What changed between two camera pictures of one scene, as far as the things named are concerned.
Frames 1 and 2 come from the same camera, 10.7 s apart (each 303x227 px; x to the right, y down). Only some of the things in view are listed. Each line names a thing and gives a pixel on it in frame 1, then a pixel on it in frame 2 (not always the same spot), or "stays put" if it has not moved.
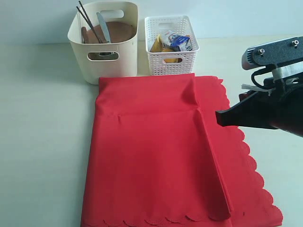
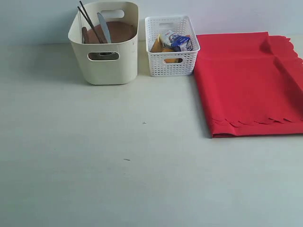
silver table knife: (104, 27) stays put
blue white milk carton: (177, 43) stays put
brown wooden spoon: (84, 38) stays put
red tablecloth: (157, 159) -> (250, 82)
